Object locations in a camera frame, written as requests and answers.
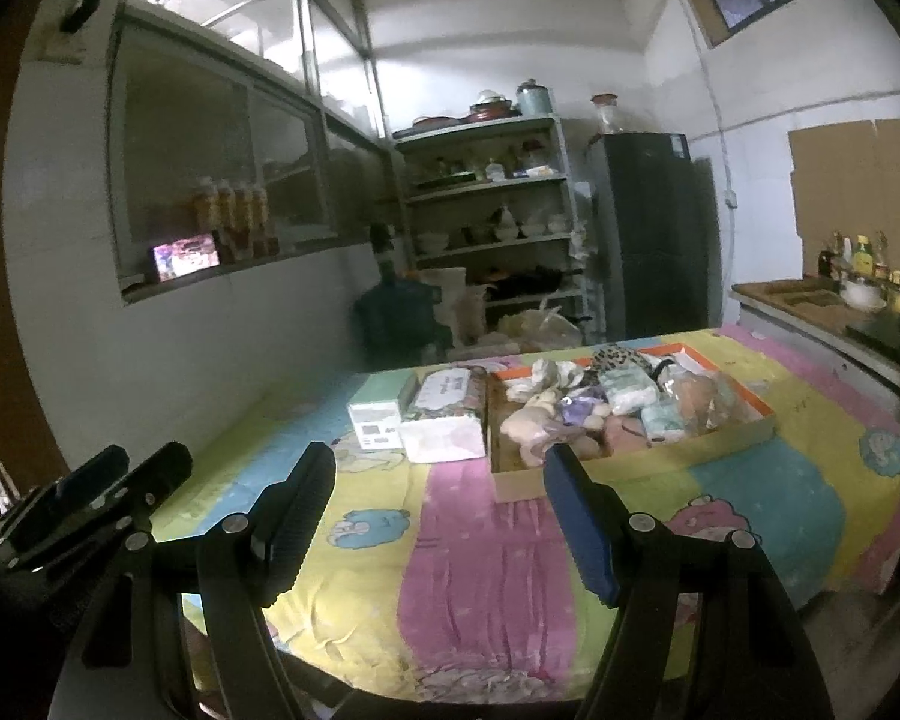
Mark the white metal shelf rack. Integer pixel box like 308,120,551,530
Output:
394,114,593,338

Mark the black wok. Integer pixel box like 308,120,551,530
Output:
487,266,586,293

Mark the light blue enamel pot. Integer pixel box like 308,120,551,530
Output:
516,79,554,117

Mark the glass jar with red lid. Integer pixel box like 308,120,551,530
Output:
591,92,622,136

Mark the white plush toy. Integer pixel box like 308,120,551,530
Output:
521,358,593,398

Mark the red pot with glass lid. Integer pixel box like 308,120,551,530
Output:
469,90,517,121

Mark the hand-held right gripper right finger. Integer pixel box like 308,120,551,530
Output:
546,444,818,720

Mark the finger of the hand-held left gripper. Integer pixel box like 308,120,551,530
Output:
4,444,130,552
45,441,194,563

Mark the dark refrigerator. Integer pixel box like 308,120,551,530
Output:
589,133,721,338

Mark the brown wooden door frame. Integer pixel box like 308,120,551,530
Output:
0,0,72,481

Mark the leopard print cloth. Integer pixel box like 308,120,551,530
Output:
589,343,657,376

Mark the white bowl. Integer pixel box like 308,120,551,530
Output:
844,281,887,312

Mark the black counter stove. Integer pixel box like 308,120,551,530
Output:
844,311,900,368

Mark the large blue water jug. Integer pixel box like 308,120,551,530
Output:
354,277,440,357

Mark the glass sliding window cabinet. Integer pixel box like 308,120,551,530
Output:
109,0,391,305

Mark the colourful cartoon tablecloth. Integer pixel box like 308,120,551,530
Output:
150,326,900,698

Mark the floral tissue pack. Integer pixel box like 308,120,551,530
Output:
399,366,490,464

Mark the pile of plastic bags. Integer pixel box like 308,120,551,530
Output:
495,300,582,350

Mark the wooden kitchen counter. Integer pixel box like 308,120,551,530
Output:
731,279,900,421

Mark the cardboard sheet on wall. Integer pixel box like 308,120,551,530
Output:
787,118,900,282

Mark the clear plastic bag with fabric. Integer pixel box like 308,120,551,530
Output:
667,371,751,436

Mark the cardboard box with orange rim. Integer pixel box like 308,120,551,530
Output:
487,343,777,503

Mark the row of condiment bottles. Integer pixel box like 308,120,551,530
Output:
817,231,900,293

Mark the phone with lit screen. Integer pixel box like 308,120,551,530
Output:
148,234,222,282

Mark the mint green tissue box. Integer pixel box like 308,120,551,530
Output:
346,371,421,455

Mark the black water jug pump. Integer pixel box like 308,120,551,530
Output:
371,223,398,278

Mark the white sack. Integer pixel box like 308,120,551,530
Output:
420,266,488,346

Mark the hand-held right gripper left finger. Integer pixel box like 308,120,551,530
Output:
49,442,337,720

